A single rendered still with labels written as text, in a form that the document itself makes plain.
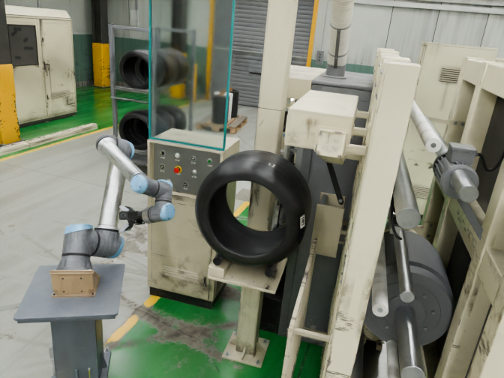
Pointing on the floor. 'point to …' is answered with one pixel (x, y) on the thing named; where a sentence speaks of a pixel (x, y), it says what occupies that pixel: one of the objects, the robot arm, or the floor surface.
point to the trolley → (128, 61)
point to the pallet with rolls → (234, 112)
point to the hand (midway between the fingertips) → (117, 219)
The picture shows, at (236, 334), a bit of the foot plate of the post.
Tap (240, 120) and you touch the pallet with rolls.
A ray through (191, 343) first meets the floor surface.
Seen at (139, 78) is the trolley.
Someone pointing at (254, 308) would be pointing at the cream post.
